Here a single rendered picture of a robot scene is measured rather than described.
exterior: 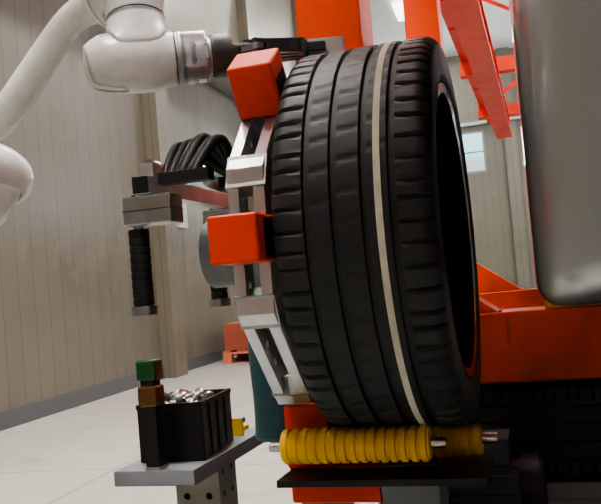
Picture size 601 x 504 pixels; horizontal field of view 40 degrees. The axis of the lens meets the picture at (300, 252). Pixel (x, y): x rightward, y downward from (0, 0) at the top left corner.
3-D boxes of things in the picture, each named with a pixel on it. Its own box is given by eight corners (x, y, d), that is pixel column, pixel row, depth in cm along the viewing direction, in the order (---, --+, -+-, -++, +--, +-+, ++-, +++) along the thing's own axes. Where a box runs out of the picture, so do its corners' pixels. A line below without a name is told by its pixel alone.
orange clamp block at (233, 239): (279, 261, 123) (259, 261, 114) (230, 266, 125) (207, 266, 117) (276, 214, 123) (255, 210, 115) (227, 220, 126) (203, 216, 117)
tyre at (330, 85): (418, -49, 121) (467, 127, 181) (265, -19, 127) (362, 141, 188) (446, 410, 103) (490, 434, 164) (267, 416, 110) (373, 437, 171)
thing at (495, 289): (586, 321, 364) (578, 243, 366) (466, 329, 379) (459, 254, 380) (584, 319, 380) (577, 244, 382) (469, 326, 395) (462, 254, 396)
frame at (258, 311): (285, 421, 122) (255, 59, 125) (243, 423, 124) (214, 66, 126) (362, 375, 174) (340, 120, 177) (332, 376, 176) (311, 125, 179)
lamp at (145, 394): (156, 407, 157) (155, 386, 157) (137, 408, 158) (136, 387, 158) (166, 404, 161) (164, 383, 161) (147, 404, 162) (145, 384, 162)
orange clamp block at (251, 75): (284, 115, 132) (270, 62, 128) (238, 121, 135) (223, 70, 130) (292, 97, 138) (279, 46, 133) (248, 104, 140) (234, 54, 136)
